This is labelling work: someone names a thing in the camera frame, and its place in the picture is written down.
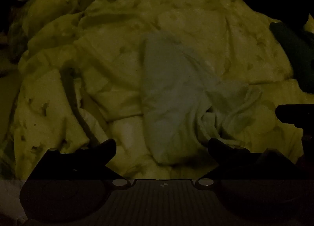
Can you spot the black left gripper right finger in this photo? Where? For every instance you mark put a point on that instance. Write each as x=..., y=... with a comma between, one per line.
x=241, y=170

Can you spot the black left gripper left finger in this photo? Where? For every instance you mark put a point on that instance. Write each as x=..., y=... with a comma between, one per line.
x=67, y=186

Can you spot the small pale blue garment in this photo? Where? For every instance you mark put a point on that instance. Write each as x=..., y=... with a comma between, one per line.
x=186, y=107

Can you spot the floral patterned cream duvet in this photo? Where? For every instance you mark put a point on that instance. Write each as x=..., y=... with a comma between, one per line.
x=81, y=68

